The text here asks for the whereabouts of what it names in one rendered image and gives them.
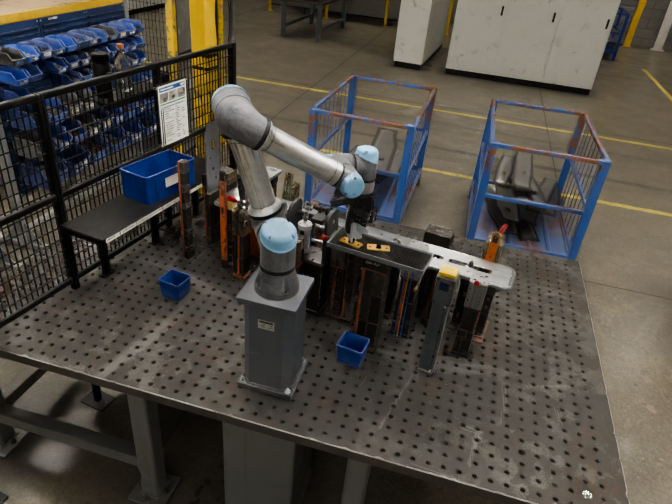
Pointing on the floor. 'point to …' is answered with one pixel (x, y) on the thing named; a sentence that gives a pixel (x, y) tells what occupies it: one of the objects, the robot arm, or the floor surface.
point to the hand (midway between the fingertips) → (351, 238)
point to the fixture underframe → (13, 427)
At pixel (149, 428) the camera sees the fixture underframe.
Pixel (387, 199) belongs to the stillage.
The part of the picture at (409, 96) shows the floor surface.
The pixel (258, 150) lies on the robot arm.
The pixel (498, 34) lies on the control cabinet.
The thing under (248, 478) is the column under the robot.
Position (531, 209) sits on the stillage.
